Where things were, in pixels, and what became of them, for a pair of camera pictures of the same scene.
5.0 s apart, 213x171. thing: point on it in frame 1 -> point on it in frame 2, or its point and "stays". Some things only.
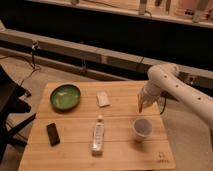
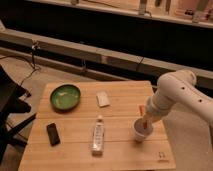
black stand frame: x=10 y=103 stays
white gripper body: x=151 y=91 -> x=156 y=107
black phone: x=53 y=134 stays
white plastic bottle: x=98 y=139 stays
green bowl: x=65 y=97 stays
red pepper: x=140 y=107 -> x=144 y=124
